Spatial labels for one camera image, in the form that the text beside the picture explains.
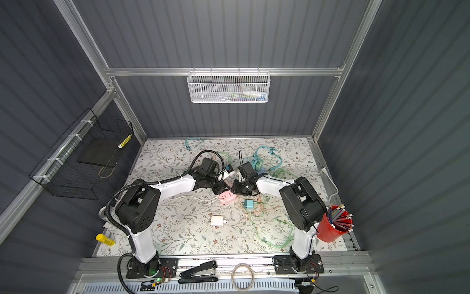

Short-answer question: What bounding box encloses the teal USB charger cube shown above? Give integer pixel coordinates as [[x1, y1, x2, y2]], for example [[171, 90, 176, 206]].
[[243, 199, 255, 209]]

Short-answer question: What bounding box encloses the pink power strip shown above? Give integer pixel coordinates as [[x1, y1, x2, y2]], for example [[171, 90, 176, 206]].
[[218, 191, 237, 205]]

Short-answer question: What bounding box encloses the white USB charger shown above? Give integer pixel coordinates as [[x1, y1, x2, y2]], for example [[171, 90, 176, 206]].
[[210, 215, 226, 227]]

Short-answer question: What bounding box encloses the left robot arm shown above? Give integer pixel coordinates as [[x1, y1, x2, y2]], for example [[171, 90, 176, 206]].
[[104, 150, 234, 265]]

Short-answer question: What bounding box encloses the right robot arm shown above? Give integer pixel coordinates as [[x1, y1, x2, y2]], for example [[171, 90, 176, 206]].
[[231, 162, 326, 262]]

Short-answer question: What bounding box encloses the black stapler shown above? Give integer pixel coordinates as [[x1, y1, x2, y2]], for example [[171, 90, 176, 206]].
[[178, 260, 219, 284]]

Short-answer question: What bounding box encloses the red pencil cup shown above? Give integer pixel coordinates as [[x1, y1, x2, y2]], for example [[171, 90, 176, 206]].
[[317, 204, 354, 243]]

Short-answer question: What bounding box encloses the yellow marker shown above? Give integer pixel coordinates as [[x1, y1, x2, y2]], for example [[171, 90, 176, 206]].
[[96, 234, 115, 246]]

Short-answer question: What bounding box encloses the teal multi-head cable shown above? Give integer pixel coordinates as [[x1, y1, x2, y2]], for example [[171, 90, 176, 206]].
[[251, 145, 283, 172]]

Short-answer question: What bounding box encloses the green USB cable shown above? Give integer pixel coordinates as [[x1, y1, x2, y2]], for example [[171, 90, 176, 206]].
[[249, 167, 296, 250]]

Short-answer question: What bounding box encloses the white wire mesh basket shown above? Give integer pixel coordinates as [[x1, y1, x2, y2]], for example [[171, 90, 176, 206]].
[[187, 73, 271, 104]]

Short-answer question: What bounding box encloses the coiled beige cable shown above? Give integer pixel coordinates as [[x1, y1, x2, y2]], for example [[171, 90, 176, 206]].
[[230, 263, 256, 292]]

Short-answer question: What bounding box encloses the black wire basket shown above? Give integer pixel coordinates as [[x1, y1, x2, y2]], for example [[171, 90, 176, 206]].
[[29, 111, 139, 200]]

